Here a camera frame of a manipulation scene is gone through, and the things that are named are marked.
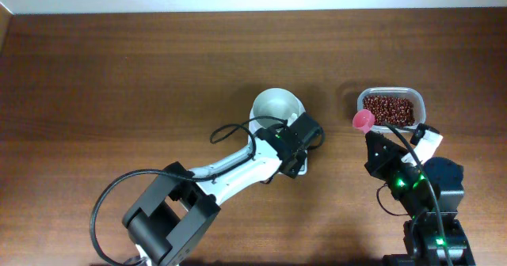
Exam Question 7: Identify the clear plastic bean container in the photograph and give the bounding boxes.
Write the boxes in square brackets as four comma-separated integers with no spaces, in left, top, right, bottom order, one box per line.
[357,87,426,133]

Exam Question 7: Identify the red beans in container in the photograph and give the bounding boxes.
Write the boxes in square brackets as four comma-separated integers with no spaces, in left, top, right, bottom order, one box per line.
[363,96,415,127]

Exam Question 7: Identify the left black cable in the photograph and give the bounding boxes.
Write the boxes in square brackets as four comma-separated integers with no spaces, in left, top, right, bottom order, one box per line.
[89,115,290,266]

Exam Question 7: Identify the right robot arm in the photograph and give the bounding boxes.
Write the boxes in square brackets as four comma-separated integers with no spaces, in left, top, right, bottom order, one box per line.
[365,128,475,266]

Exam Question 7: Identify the pink measuring scoop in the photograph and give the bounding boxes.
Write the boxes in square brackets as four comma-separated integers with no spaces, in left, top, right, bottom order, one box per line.
[352,109,375,134]

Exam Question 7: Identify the white round bowl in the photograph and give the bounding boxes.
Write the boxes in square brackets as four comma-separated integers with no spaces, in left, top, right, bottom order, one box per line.
[250,88,305,125]

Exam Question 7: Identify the white digital kitchen scale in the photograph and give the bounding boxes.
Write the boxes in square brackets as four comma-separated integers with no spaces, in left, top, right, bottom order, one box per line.
[247,97,309,177]

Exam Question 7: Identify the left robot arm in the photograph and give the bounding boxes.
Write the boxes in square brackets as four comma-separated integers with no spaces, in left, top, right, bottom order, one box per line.
[122,112,324,265]

